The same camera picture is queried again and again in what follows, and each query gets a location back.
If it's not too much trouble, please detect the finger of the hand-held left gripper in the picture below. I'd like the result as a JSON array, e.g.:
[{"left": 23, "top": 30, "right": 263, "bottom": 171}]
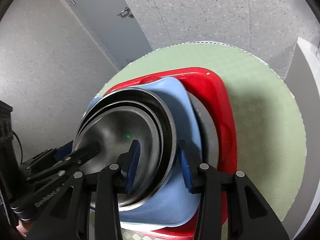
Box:
[
  {"left": 26, "top": 141, "right": 102, "bottom": 183},
  {"left": 20, "top": 142, "right": 74, "bottom": 170}
]

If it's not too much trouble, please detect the metal door handle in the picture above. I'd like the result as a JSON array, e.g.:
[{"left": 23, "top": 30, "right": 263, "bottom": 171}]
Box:
[{"left": 117, "top": 7, "right": 135, "bottom": 18}]

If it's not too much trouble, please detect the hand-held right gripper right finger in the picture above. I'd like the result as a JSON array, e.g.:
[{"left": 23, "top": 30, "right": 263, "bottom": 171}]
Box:
[{"left": 179, "top": 139, "right": 290, "bottom": 240}]

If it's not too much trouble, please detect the grey door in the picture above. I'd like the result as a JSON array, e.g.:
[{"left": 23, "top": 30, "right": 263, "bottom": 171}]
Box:
[{"left": 49, "top": 0, "right": 153, "bottom": 73}]

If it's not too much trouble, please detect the red plastic basin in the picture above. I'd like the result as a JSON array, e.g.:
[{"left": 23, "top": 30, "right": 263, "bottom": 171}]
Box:
[{"left": 104, "top": 67, "right": 238, "bottom": 240}]

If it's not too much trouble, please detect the green checked table mat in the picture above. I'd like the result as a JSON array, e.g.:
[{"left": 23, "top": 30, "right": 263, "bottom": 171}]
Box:
[{"left": 95, "top": 42, "right": 307, "bottom": 240}]

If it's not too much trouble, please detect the black cable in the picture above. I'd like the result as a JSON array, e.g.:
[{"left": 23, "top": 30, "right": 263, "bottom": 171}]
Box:
[{"left": 11, "top": 131, "right": 24, "bottom": 165}]

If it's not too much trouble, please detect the black equipment case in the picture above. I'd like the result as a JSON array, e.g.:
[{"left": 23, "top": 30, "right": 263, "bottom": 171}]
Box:
[{"left": 0, "top": 100, "right": 23, "bottom": 205}]

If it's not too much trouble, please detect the blue square plate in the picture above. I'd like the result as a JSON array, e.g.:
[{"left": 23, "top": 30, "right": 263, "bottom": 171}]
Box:
[{"left": 81, "top": 76, "right": 203, "bottom": 229}]

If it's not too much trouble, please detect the person's left hand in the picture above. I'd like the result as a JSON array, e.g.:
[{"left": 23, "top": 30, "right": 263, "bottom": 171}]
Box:
[{"left": 15, "top": 220, "right": 33, "bottom": 238}]

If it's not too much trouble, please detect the large steel bowl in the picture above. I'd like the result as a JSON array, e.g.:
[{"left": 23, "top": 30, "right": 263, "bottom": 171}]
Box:
[{"left": 187, "top": 92, "right": 218, "bottom": 167}]

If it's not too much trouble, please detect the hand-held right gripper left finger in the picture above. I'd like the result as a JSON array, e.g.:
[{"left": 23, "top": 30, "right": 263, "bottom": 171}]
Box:
[{"left": 26, "top": 140, "right": 142, "bottom": 240}]

